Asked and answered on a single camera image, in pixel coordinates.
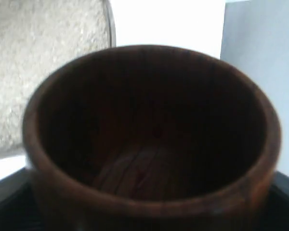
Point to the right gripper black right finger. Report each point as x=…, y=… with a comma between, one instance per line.
x=276, y=214

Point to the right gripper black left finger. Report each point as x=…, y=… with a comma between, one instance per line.
x=18, y=209

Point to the brown wooden cup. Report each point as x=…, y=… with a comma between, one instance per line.
x=150, y=138

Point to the steel rice basin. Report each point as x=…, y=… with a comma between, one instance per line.
x=37, y=37

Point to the white backdrop curtain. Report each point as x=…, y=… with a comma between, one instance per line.
x=256, y=41

